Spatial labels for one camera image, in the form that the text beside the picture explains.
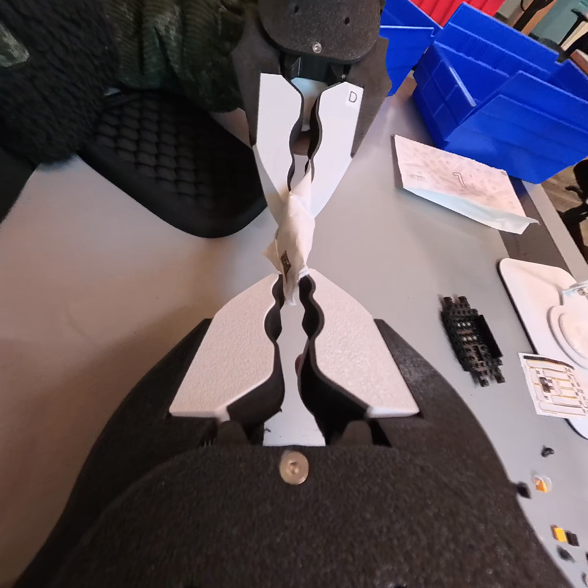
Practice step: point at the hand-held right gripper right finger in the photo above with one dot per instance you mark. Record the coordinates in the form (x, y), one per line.
(358, 363)

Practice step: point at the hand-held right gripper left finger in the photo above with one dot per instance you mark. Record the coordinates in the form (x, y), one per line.
(229, 363)

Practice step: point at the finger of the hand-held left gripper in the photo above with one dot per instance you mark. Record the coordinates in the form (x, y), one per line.
(273, 128)
(337, 133)

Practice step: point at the small white paper bag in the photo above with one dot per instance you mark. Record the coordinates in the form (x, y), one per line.
(294, 229)

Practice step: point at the sticker sheet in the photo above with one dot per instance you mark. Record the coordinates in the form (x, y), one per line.
(556, 386)

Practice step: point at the person's left forearm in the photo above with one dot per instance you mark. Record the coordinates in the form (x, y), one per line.
(183, 46)

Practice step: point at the grey desk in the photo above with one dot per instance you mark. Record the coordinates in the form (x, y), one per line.
(115, 298)

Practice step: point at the black toy chassis plate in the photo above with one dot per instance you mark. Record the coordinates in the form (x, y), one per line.
(473, 340)

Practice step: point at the large flat white paper bag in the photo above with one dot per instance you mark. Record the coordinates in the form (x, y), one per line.
(450, 179)

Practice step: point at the red ribbed plastic bin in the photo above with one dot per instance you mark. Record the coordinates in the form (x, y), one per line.
(459, 9)

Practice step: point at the person's black clothing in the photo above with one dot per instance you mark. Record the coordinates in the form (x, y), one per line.
(46, 82)

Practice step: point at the group of small toy pieces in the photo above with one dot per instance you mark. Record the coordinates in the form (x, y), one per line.
(556, 528)

